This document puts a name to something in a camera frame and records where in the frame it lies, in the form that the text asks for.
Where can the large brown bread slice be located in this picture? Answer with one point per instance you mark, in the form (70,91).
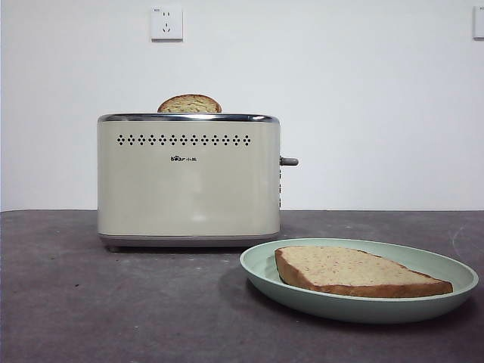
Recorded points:
(355,274)

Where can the small brown bread slice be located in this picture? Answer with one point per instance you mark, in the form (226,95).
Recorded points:
(189,105)

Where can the white wall socket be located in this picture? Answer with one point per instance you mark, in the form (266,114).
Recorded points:
(167,23)

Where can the white wall plate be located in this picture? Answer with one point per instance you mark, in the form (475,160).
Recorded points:
(479,22)

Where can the cream two-slot toaster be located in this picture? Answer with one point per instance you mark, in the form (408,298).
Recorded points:
(189,189)

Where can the pale green round plate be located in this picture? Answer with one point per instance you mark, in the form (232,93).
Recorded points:
(340,308)

